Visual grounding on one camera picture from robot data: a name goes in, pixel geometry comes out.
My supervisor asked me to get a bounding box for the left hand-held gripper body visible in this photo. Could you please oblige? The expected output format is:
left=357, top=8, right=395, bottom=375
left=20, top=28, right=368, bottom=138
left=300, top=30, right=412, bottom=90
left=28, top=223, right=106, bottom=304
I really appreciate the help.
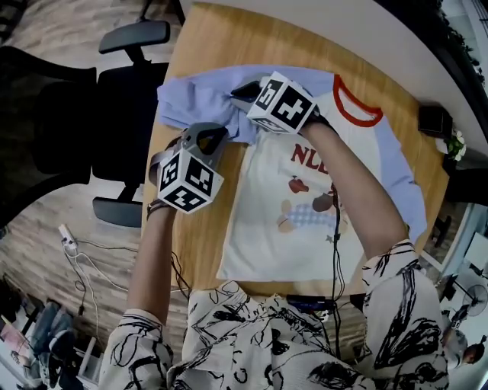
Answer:
left=148, top=131, right=224, bottom=215

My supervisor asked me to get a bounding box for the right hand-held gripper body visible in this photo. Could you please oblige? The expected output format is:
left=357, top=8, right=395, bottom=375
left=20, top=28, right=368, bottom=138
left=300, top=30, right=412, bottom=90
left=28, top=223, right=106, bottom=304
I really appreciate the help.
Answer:
left=246, top=71, right=339, bottom=135

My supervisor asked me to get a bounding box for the white t-shirt with lavender sleeves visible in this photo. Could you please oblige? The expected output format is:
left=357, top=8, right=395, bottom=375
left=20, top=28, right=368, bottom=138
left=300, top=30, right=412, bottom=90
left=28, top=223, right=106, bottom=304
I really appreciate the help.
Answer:
left=156, top=64, right=428, bottom=283

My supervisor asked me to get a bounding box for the person's right forearm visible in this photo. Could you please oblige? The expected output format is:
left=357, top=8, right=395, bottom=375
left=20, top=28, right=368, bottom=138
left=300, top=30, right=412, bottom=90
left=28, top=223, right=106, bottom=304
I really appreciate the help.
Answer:
left=300, top=121, right=409, bottom=264

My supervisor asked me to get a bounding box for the person's left forearm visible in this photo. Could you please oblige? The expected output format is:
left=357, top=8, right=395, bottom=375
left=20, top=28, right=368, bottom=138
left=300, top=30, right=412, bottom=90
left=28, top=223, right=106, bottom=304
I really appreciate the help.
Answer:
left=127, top=207, right=180, bottom=328

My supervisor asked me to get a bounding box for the dark wrist band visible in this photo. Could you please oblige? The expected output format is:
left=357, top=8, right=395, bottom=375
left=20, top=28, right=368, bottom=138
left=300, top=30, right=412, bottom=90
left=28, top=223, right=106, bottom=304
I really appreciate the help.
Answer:
left=146, top=198, right=171, bottom=221

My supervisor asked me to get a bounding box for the white power strip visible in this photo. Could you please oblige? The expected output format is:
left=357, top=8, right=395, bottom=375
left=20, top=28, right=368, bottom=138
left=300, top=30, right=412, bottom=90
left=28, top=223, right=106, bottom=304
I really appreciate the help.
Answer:
left=57, top=223, right=79, bottom=255

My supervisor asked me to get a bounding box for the black mesh office chair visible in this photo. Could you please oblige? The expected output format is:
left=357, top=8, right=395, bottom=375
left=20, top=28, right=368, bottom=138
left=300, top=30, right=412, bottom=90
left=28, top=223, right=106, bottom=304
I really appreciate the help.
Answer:
left=0, top=21, right=172, bottom=229

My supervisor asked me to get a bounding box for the black pen holder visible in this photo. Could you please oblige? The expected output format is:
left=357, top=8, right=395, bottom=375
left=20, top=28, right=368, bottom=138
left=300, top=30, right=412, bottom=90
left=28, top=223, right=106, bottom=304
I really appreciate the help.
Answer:
left=418, top=104, right=454, bottom=138

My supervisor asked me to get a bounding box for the black screen device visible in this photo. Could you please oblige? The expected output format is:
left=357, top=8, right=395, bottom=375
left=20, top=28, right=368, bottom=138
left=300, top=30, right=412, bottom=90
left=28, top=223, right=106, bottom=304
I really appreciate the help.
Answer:
left=285, top=293, right=336, bottom=312

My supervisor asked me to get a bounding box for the white potted flower plant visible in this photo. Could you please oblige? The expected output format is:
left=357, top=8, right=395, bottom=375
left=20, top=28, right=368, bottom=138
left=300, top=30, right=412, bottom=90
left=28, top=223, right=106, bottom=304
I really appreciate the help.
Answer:
left=434, top=129, right=467, bottom=161

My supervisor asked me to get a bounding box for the person's white black-patterned dress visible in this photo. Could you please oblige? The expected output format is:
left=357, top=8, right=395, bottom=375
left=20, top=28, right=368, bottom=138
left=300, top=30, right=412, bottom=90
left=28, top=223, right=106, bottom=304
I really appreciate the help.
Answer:
left=98, top=239, right=451, bottom=390

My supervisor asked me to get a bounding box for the dark grey equipment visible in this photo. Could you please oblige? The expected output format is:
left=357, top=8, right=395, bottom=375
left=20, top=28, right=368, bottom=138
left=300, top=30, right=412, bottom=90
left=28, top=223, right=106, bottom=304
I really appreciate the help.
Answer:
left=26, top=300, right=96, bottom=389

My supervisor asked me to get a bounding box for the black standing fan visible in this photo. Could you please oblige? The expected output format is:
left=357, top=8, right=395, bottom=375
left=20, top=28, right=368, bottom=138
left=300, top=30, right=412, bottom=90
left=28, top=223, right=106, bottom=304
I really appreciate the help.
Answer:
left=461, top=283, right=488, bottom=319

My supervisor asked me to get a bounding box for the black cable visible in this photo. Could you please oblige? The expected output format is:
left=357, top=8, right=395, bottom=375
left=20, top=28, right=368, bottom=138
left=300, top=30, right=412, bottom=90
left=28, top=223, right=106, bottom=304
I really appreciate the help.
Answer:
left=329, top=182, right=344, bottom=359

